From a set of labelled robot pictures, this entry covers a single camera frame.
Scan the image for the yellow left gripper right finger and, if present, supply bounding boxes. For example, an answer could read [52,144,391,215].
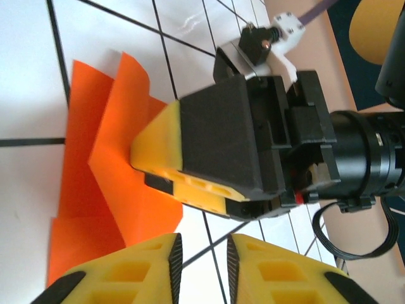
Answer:
[226,233,379,304]

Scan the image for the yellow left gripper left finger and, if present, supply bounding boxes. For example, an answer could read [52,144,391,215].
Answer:
[33,232,184,304]

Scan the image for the orange square paper sheet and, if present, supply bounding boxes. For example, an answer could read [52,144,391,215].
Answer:
[47,49,185,288]

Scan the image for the black ribbon cable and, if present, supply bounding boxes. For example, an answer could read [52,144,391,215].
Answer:
[311,196,399,261]

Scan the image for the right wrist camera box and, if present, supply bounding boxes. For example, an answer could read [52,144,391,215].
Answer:
[213,25,276,82]

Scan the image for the white camera cable connector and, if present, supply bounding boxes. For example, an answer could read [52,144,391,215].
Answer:
[271,11,307,75]

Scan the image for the wall panel orange oval feathers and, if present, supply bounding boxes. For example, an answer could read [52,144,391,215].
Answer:
[327,0,405,110]

